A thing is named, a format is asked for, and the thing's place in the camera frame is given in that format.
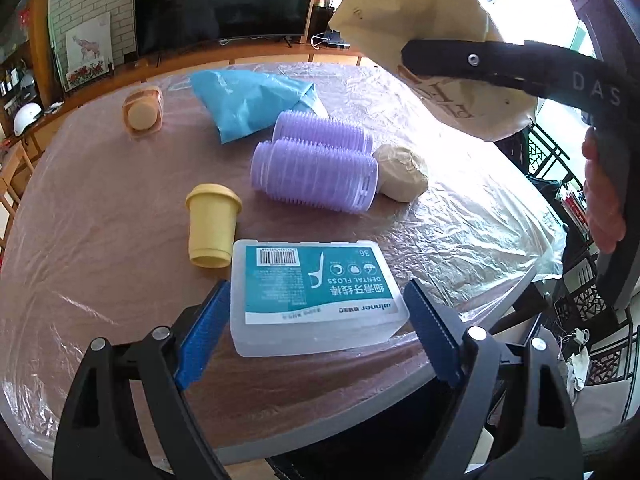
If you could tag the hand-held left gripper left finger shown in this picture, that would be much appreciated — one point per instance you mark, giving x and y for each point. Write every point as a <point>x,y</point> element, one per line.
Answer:
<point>200,332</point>

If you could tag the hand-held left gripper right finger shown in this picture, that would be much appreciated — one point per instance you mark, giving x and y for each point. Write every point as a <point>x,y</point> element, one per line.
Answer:
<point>431,332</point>

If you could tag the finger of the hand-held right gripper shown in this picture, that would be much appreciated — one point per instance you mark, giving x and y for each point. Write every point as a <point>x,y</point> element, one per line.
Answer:
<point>450,59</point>

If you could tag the brown paper bag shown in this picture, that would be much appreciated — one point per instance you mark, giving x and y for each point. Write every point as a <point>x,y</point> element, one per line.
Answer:
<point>425,5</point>

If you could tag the clear dental floss box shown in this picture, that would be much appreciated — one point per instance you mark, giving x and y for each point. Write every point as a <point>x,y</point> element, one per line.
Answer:
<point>320,300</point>

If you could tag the blue plastic bag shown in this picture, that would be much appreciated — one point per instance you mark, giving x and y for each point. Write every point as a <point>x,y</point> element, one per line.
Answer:
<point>245,102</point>

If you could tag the person's right hand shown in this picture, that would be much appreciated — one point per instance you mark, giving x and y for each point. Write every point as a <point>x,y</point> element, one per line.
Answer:
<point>602,200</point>

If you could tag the dark carved wooden chair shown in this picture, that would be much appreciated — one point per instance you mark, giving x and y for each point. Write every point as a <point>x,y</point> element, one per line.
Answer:
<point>590,310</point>
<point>542,152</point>

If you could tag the yellow plastic cup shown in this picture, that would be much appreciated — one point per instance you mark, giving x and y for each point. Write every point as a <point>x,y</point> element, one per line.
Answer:
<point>212,225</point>

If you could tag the stack of books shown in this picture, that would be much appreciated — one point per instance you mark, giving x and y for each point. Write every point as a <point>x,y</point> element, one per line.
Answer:
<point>575,207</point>

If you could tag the beige dough lump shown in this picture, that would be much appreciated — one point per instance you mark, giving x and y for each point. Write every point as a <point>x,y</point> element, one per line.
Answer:
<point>402,172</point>

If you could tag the purple hair roller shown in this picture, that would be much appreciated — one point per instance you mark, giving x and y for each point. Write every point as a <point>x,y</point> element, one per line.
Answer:
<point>312,175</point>
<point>320,127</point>

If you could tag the white power adapter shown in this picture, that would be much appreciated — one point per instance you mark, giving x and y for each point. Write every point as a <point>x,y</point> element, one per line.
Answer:
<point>580,335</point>

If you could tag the black television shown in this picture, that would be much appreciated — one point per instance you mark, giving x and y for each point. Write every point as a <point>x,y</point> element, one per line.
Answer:
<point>225,0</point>

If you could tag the light wooden chair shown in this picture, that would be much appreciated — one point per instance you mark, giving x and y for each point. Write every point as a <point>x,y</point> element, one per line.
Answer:
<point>12,180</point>

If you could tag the white helmet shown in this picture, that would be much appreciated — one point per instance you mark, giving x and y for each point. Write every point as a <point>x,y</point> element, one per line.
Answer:
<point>27,119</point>

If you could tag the framed animal painting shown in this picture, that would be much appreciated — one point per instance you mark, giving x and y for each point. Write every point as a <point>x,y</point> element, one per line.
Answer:
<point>87,52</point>

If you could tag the wooden display shelf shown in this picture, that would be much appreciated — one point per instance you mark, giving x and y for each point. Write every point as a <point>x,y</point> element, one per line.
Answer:
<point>12,80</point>

